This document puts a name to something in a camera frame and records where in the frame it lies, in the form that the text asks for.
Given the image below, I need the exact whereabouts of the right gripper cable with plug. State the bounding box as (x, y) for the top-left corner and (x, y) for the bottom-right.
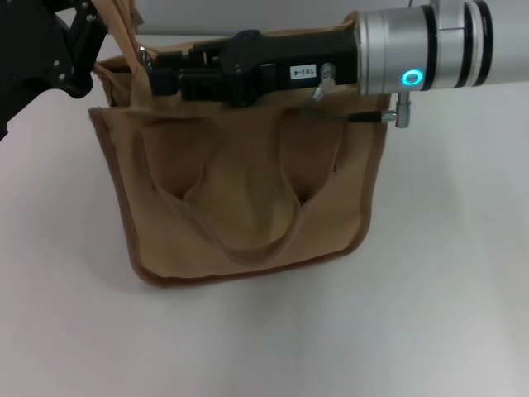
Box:
(312, 62), (412, 128)

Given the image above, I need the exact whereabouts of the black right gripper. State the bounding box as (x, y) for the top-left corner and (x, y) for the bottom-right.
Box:
(150, 28), (360, 108)

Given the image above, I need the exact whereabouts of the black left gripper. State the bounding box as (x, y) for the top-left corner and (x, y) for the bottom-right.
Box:
(0, 0), (109, 141)

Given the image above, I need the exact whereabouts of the khaki canvas food bag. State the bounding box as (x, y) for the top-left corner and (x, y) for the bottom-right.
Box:
(88, 0), (389, 289)

